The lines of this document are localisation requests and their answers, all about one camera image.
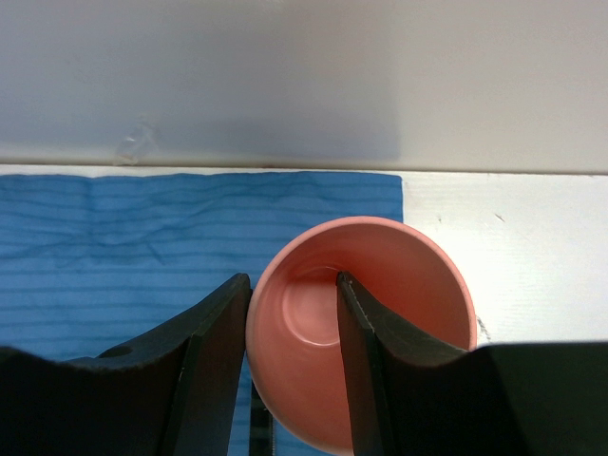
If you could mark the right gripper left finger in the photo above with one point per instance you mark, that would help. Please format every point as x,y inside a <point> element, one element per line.
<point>184,371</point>

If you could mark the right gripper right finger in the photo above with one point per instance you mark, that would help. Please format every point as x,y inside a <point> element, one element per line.
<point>372,338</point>

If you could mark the pink plastic cup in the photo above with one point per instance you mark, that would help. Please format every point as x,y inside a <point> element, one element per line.
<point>293,342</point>

